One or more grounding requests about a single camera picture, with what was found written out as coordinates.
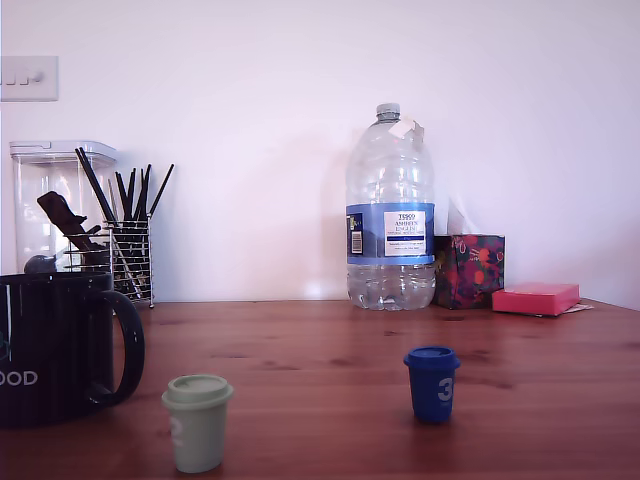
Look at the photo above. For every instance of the blue coffee capsule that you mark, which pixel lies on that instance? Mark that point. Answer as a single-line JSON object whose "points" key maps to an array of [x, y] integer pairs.
{"points": [[430, 390]]}

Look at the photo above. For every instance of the pale green coffee capsule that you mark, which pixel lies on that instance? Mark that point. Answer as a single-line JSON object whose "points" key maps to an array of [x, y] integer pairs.
{"points": [[197, 430]]}

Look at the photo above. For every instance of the large clear water bottle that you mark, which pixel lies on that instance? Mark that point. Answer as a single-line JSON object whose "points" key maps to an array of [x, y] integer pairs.
{"points": [[390, 180]]}

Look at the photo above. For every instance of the white tissue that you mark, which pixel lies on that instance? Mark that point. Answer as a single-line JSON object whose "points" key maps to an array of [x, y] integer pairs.
{"points": [[459, 220]]}

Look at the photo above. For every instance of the floral tissue box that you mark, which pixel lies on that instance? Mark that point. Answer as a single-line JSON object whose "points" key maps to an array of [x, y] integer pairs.
{"points": [[470, 270]]}

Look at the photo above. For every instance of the black chopstick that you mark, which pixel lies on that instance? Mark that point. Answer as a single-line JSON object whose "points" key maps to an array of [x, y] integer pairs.
{"points": [[92, 181], [131, 195], [100, 184], [140, 197], [122, 197], [162, 190], [146, 192]]}

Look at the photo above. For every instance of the pink flat box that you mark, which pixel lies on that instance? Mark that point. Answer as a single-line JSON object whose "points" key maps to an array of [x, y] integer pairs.
{"points": [[535, 299]]}

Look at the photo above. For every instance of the dark brown wooden utensil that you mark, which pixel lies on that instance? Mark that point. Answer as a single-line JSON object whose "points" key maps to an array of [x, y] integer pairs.
{"points": [[65, 215]]}

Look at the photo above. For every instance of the paper sheet under pink box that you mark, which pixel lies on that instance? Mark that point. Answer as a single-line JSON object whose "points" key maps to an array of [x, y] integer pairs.
{"points": [[582, 308]]}

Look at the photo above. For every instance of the grey round object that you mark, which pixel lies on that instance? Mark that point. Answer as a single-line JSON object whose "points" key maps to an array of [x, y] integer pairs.
{"points": [[40, 265]]}

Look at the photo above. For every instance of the black mug with white lettering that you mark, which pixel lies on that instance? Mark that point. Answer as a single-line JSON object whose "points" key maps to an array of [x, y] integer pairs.
{"points": [[50, 350]]}

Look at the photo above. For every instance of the clear plastic storage container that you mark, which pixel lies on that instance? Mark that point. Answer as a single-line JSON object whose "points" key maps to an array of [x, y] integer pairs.
{"points": [[30, 170]]}

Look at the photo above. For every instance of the white light switch plate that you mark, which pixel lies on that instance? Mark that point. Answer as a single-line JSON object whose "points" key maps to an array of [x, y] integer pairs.
{"points": [[30, 80]]}

